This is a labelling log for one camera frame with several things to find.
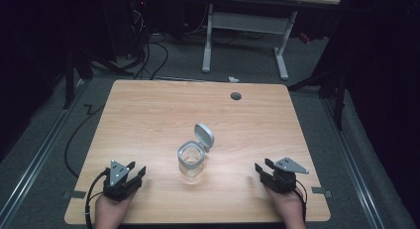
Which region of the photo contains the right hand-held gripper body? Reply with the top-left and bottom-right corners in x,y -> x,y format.
260,157 -> 310,194

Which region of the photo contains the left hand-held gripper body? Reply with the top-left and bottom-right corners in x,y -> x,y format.
102,160 -> 143,202

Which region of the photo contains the clear jar with grey lid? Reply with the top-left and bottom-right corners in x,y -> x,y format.
176,122 -> 215,185

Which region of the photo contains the person's right hand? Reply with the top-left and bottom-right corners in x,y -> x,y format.
262,184 -> 307,229

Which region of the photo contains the person's left hand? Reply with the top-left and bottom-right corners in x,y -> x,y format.
94,190 -> 137,229

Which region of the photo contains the grey tape strip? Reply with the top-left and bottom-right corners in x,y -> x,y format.
62,189 -> 87,200
311,186 -> 333,199

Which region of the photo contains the black stand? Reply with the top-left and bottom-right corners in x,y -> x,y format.
287,20 -> 351,131
61,47 -> 133,110

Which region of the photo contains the white-legged desk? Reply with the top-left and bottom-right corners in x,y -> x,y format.
201,0 -> 341,81

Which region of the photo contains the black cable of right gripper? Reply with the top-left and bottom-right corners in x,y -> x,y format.
293,179 -> 309,223

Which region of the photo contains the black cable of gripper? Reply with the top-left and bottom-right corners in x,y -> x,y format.
84,168 -> 111,229
293,179 -> 309,223

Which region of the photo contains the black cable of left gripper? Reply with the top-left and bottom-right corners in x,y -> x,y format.
84,168 -> 111,229

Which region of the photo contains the black floor cable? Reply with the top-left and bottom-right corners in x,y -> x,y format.
63,103 -> 106,179

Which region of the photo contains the metal floor rail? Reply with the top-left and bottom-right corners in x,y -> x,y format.
321,98 -> 387,229
0,79 -> 89,223

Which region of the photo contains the bundle of black cables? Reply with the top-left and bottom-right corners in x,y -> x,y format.
127,4 -> 169,80

